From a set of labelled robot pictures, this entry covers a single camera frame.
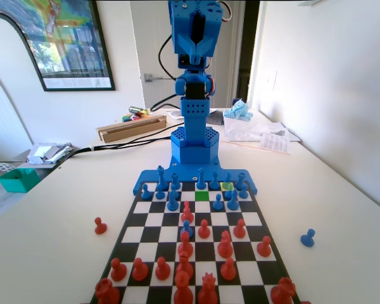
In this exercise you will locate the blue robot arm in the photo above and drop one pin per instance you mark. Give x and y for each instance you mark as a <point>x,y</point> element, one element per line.
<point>194,142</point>

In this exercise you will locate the blue chess queen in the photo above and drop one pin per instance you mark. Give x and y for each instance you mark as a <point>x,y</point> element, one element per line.
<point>161,179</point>

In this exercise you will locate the blue chess rook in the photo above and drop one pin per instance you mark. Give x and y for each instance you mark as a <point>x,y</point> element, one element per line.
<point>239,181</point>

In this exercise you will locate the blue chess pawn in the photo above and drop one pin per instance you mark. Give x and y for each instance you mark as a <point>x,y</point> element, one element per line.
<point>218,204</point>
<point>187,229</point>
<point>173,192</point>
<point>243,193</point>
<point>231,191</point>
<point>160,194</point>
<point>307,239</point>
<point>145,193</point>

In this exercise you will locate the blue chess piece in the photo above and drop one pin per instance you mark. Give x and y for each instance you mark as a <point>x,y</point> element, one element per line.
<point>232,204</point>
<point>173,206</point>

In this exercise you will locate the red chess pawn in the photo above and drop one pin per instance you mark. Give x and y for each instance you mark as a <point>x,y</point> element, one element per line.
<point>239,230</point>
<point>204,231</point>
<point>162,270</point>
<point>100,227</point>
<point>118,272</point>
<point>264,248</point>
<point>139,271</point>
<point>228,271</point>

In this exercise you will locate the red chess king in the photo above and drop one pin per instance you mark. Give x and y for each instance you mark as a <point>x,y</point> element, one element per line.
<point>182,291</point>

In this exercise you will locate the red chess queen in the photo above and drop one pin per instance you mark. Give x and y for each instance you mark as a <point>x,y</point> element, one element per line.
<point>207,293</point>

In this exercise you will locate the white door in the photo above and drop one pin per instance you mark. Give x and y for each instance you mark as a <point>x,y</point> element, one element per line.
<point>152,38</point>

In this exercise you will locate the white paper sheet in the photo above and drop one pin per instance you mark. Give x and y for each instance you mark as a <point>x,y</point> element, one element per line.
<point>174,115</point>

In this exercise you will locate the blue white cloth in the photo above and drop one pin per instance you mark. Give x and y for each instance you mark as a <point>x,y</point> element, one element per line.
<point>238,111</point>

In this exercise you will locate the grey pad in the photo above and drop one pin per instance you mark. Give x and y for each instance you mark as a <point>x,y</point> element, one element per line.
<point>216,117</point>

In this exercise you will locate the yellow green marker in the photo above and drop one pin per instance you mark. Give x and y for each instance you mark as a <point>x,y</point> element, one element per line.
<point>138,110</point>

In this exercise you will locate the colourful marker set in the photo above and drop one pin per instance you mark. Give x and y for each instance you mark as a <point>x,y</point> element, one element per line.
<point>133,118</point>

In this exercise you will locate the clear plastic bag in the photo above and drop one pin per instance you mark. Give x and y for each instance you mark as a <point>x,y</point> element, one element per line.
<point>250,130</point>

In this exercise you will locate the long cardboard box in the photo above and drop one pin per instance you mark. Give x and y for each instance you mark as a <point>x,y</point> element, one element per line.
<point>130,131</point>

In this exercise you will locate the black framed poster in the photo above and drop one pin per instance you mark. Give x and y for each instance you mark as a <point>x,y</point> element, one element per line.
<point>73,47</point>

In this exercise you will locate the printed paper sheet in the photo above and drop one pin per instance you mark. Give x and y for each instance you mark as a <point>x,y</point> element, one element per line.
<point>275,143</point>

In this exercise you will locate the white arched panel black rim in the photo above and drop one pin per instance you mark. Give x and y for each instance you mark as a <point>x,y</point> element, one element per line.
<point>6,47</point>

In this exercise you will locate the pile of papers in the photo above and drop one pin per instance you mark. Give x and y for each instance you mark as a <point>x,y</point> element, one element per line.
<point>49,152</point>

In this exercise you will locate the black and white chessboard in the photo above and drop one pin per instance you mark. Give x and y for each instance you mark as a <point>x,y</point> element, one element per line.
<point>164,234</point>

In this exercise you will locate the green plastic box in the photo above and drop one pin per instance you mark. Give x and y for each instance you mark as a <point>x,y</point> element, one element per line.
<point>17,182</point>

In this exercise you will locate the blue printed base plate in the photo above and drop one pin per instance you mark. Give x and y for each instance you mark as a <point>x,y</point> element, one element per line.
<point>145,177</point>

